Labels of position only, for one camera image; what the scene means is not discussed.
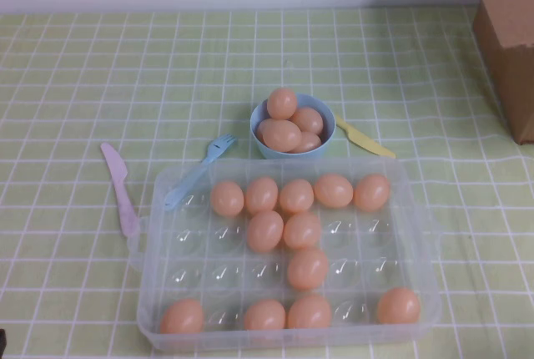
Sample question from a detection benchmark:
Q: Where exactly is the clear plastic egg box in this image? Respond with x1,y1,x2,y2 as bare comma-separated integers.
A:
127,157,443,354

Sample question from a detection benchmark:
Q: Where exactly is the brown cardboard box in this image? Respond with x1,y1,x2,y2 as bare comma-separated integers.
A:
464,0,534,146

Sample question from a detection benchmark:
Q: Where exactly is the light blue bowl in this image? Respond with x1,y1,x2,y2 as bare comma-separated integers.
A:
249,94,337,160

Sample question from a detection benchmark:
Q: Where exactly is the light blue plastic fork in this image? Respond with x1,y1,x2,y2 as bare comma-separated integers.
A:
163,133,239,213

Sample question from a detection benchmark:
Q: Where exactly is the yellow plastic knife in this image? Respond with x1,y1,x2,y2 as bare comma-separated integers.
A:
335,115,396,159

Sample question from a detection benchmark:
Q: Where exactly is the lilac plastic knife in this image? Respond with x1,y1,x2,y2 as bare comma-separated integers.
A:
99,142,142,238

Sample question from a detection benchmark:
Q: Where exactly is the green grid tablecloth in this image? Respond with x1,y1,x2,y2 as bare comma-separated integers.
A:
0,6,534,359

